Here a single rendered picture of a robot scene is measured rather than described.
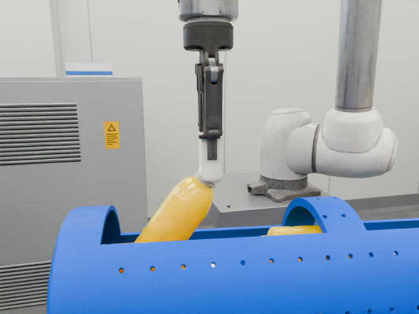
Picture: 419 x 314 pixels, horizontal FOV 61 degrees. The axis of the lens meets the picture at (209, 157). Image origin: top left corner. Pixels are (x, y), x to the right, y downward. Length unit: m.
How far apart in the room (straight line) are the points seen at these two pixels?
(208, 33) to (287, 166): 0.67
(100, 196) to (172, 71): 1.55
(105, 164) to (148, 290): 1.51
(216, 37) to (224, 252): 0.31
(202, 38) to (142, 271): 0.33
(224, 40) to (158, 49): 2.70
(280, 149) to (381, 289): 0.61
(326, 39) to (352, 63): 2.72
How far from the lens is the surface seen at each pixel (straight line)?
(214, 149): 0.53
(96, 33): 3.22
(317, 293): 0.56
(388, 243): 0.62
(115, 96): 1.93
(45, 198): 2.07
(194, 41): 0.53
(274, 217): 1.08
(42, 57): 2.95
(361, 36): 1.03
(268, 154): 1.13
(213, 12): 0.52
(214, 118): 0.50
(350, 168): 1.09
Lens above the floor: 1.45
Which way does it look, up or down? 13 degrees down
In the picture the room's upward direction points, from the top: straight up
